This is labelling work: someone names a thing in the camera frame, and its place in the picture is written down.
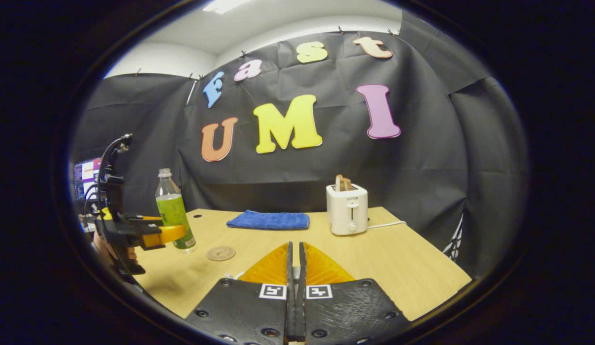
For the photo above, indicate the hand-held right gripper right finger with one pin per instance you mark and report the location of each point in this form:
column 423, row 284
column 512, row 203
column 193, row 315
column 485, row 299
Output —
column 355, row 311

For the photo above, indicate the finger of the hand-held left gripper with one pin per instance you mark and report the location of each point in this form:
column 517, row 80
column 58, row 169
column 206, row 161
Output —
column 144, row 218
column 163, row 236

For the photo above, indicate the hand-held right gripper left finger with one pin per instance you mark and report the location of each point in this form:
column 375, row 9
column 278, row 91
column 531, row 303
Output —
column 239, row 311

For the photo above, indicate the clear green-label water bottle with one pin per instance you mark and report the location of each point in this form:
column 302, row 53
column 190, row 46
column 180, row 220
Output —
column 170, row 208

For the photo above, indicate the round brown coaster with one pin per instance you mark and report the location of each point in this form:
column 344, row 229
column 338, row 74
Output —
column 221, row 253

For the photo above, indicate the computer monitor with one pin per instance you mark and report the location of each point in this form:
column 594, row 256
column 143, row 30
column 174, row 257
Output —
column 86, row 179

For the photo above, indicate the blue towel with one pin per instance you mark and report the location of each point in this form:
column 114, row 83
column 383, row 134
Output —
column 268, row 220

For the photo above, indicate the white toaster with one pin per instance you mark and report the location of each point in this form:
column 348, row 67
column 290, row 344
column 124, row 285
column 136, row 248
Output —
column 347, row 211

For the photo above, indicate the white striped object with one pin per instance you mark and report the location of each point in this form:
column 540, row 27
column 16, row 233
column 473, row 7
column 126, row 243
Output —
column 453, row 239

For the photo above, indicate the black backdrop cloth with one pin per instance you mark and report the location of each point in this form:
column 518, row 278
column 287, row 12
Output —
column 278, row 182

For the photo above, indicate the bread slice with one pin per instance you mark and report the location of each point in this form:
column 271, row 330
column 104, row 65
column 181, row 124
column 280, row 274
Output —
column 344, row 183

